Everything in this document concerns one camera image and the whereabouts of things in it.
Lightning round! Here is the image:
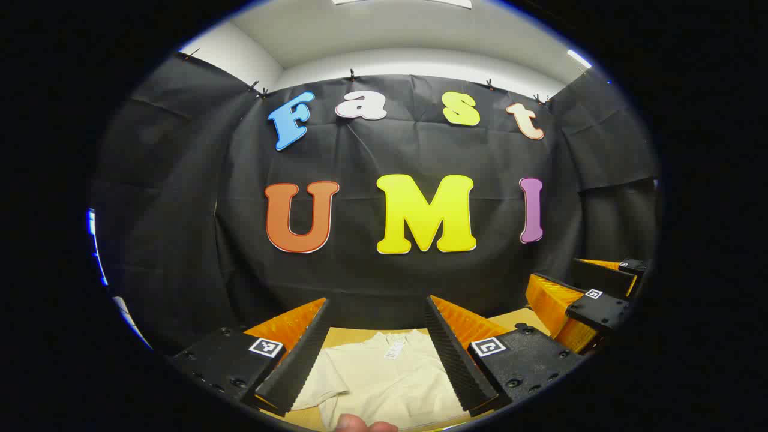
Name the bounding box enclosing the black backdrop cloth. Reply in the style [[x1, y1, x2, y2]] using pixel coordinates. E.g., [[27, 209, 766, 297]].
[[90, 51, 661, 355]]

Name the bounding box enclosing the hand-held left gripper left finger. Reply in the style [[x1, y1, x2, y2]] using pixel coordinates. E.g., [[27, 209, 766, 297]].
[[170, 298, 331, 416]]

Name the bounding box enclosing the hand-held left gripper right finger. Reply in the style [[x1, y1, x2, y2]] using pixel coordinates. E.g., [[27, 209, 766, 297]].
[[426, 295, 586, 417]]

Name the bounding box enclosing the row of black cloth clips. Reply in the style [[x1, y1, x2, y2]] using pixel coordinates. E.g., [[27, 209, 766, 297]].
[[183, 51, 550, 104]]

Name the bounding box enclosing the cream t-shirt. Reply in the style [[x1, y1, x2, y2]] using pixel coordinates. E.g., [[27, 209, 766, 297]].
[[291, 329, 469, 431]]

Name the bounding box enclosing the computer monitor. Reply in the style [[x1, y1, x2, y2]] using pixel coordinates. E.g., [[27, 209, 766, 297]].
[[86, 207, 110, 287]]

